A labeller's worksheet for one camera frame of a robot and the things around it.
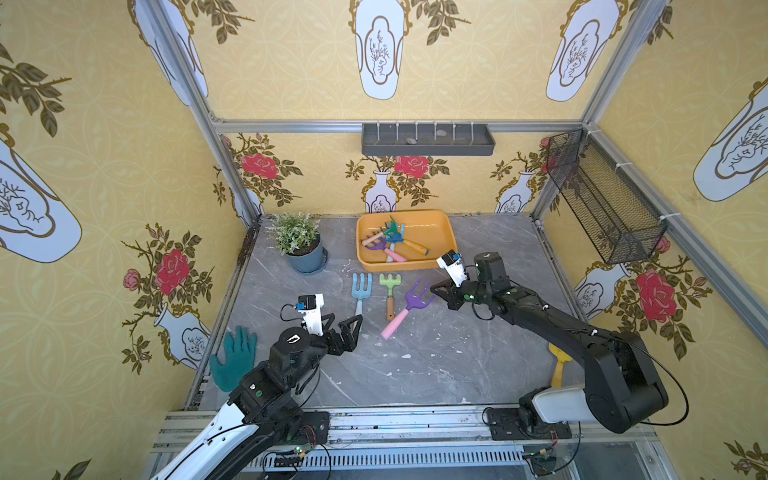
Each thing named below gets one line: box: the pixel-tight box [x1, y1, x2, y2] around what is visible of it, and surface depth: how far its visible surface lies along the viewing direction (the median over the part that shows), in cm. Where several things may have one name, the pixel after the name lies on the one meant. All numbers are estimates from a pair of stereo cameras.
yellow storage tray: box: [356, 210, 458, 272], surface depth 115 cm
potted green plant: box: [265, 212, 329, 275], surface depth 95 cm
